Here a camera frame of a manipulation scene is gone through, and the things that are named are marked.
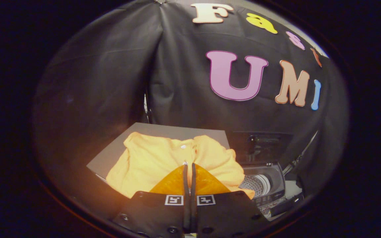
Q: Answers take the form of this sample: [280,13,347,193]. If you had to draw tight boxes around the grey washing machine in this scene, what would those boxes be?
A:
[238,162,305,219]

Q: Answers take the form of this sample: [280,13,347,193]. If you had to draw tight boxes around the dark washing machine lid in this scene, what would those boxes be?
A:
[232,131,294,166]

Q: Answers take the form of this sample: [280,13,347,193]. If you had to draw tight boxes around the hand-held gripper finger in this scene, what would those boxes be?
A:
[190,163,271,238]
[113,163,191,238]

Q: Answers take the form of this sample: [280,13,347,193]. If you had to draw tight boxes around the grey and white cabinet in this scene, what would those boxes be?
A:
[86,122,231,187]

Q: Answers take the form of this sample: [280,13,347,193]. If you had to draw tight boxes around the orange shirt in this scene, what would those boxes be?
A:
[106,132,256,199]

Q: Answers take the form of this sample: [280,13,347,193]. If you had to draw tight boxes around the black backdrop cloth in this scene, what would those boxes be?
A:
[33,0,350,212]

